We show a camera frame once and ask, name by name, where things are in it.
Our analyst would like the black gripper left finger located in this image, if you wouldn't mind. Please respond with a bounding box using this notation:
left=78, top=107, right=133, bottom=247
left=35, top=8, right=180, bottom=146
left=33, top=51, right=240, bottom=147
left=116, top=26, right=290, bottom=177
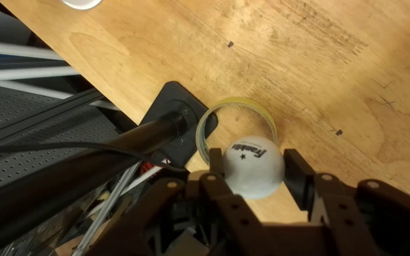
left=89, top=146, right=264, bottom=256

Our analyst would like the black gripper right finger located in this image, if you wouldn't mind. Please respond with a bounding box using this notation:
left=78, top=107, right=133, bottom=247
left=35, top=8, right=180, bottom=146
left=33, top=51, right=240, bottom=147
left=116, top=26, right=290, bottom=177
left=283, top=147, right=410, bottom=256

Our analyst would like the white ping pong ball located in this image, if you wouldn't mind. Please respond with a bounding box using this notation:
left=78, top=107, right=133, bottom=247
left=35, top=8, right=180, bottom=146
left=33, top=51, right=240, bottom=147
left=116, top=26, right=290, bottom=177
left=223, top=134, right=287, bottom=200

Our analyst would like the clear yellow tape roll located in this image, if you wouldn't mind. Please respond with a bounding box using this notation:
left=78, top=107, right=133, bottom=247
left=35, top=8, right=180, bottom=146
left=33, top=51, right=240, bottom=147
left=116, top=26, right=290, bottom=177
left=196, top=96, right=280, bottom=164

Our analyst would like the white tapered cup stack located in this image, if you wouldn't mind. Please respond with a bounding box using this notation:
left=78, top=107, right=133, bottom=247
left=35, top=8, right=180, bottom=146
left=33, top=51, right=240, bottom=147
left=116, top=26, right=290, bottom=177
left=62, top=0, right=105, bottom=11

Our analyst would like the black pole stand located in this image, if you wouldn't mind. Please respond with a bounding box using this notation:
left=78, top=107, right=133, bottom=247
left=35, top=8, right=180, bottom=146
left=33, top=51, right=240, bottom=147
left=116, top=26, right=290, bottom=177
left=0, top=79, right=220, bottom=256

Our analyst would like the grey perforated board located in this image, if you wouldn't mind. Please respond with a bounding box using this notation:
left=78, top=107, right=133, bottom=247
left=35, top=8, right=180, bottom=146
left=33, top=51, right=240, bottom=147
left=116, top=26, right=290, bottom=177
left=0, top=83, right=117, bottom=196

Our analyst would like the white pole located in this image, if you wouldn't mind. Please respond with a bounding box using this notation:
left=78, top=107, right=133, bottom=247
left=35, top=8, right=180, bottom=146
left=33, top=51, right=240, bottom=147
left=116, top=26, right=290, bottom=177
left=0, top=38, right=83, bottom=82

